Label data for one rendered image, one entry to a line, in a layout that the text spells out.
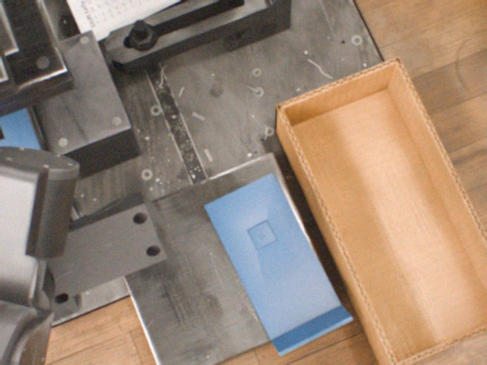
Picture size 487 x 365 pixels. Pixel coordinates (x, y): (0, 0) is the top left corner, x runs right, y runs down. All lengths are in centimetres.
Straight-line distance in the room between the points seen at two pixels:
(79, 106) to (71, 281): 22
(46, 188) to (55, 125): 26
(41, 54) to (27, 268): 18
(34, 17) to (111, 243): 17
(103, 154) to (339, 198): 22
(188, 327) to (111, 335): 7
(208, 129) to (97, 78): 13
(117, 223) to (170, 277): 22
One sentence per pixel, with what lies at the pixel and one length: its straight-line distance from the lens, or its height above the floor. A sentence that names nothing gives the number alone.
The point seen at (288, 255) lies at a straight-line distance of 84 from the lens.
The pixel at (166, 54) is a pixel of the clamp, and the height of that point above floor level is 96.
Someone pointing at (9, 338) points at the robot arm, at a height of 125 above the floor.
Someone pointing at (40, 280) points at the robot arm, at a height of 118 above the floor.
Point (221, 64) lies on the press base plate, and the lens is 91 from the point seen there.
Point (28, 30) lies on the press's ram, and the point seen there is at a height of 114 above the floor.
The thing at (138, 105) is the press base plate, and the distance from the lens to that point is 91.
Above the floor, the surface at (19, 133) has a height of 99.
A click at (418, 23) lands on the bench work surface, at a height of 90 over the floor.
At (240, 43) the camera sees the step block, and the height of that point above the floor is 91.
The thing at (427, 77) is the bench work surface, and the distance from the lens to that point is 92.
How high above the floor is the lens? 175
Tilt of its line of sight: 75 degrees down
